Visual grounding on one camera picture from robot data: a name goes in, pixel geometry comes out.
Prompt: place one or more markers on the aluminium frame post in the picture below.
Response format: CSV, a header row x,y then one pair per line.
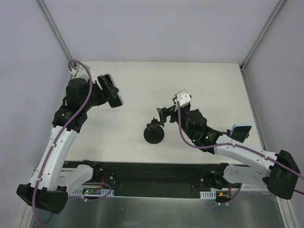
x,y
52,24
266,27

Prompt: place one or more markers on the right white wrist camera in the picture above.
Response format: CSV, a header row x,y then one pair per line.
x,y
182,98

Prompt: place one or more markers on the left aluminium frame post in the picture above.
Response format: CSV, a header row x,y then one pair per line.
x,y
52,24

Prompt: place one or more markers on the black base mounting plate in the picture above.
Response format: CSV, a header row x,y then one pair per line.
x,y
156,180

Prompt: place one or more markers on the white cable duct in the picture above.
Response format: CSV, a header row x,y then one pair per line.
x,y
210,195
92,192

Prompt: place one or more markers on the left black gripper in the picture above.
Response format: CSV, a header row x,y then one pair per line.
x,y
104,89

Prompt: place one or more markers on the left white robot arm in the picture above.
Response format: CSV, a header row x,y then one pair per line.
x,y
46,190

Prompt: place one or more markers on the black phone stand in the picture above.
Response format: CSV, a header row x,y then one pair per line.
x,y
154,133

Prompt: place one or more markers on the right aluminium frame post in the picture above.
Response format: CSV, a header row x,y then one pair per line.
x,y
266,27

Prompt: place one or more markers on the right white cable duct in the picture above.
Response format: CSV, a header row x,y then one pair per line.
x,y
210,195

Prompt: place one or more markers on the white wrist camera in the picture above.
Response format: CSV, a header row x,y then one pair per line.
x,y
78,71
182,98

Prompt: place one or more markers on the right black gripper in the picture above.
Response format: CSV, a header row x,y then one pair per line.
x,y
171,111

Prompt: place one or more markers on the left white cable duct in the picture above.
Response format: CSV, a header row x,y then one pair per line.
x,y
92,192

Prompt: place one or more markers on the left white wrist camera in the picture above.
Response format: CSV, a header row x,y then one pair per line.
x,y
78,71

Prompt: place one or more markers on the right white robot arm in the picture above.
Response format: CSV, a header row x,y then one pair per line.
x,y
276,171

